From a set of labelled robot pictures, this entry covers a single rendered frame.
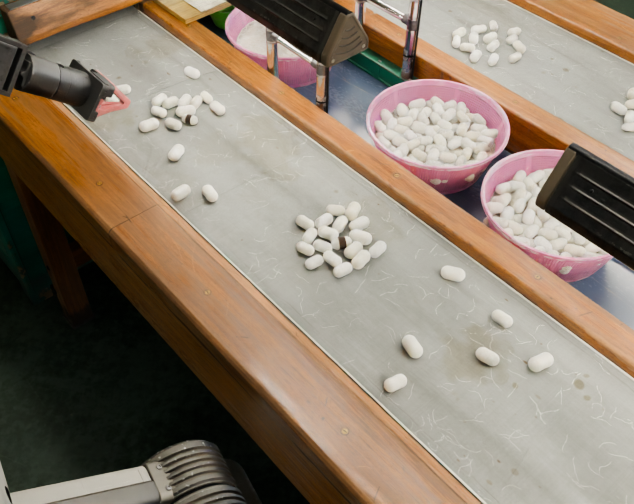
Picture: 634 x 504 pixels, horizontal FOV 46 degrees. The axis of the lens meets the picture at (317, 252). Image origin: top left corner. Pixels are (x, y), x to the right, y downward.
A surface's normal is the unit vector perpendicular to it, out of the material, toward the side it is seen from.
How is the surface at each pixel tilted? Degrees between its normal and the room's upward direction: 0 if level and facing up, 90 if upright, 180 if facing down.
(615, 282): 0
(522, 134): 90
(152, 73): 0
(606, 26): 0
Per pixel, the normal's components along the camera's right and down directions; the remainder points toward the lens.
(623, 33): 0.01, -0.67
